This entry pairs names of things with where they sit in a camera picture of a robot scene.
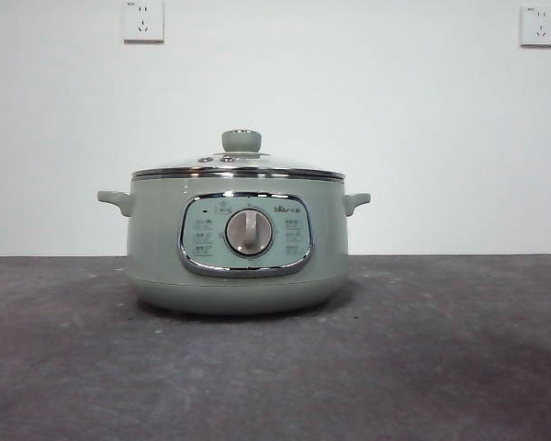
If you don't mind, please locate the pale green electric pot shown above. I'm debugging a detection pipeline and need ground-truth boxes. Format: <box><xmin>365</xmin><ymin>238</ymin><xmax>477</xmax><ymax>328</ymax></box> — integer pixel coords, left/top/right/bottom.
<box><xmin>96</xmin><ymin>176</ymin><xmax>372</xmax><ymax>316</ymax></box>

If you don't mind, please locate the white wall socket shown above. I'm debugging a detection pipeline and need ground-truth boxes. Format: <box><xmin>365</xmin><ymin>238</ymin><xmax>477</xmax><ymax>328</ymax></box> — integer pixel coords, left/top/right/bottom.
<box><xmin>121</xmin><ymin>0</ymin><xmax>165</xmax><ymax>45</ymax></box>
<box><xmin>519</xmin><ymin>4</ymin><xmax>551</xmax><ymax>49</ymax></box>

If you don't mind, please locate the glass lid with green knob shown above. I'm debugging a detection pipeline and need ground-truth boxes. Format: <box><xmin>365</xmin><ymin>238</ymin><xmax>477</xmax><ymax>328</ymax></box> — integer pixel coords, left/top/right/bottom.
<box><xmin>131</xmin><ymin>129</ymin><xmax>344</xmax><ymax>180</ymax></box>

